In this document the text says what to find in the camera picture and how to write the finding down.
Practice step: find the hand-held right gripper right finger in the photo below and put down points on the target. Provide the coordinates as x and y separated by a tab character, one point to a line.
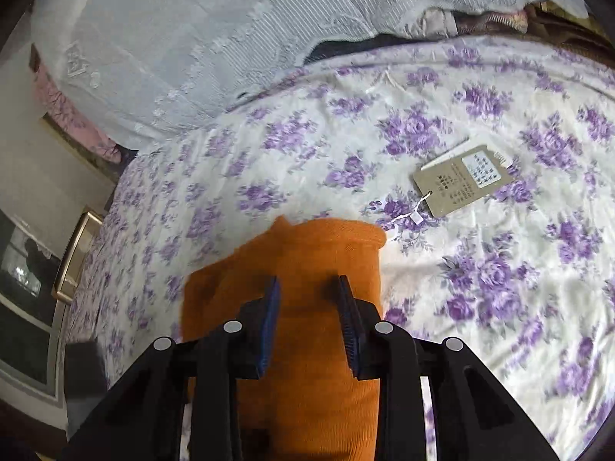
347	331

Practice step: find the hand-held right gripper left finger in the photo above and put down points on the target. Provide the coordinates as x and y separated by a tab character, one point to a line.
269	331

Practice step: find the orange knitted cat sweater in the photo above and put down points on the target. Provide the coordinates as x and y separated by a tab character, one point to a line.
312	249

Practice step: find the purple floral bed sheet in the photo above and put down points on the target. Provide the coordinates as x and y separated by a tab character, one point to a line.
336	153

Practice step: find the brown paper hang tag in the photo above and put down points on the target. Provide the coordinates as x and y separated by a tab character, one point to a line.
463	180

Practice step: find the dark glass cabinet door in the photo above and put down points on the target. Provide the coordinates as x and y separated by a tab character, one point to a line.
24	307

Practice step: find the pink printed blanket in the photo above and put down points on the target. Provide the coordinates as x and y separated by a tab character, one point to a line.
81	125

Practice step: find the white lace cover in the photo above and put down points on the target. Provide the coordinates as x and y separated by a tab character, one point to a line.
216	48

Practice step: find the pile of folded bedding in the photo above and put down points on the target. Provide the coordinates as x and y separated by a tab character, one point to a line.
432	29

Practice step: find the brown wooden headboard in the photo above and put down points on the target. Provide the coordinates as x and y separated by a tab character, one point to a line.
567	29

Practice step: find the gold picture frame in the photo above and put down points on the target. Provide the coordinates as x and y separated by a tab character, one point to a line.
77	254

